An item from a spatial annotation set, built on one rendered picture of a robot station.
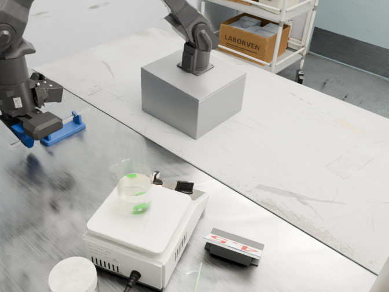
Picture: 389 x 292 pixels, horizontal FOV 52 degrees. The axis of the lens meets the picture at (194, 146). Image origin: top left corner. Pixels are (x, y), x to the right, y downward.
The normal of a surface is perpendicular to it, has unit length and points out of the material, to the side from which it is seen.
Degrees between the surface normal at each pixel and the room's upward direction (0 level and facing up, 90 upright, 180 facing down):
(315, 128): 0
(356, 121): 0
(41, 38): 90
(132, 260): 90
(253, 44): 91
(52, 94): 90
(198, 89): 4
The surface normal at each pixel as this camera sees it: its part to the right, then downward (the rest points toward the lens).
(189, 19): 0.18, 0.32
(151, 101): -0.65, 0.44
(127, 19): 0.76, 0.43
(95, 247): -0.35, 0.55
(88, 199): 0.06, -0.79
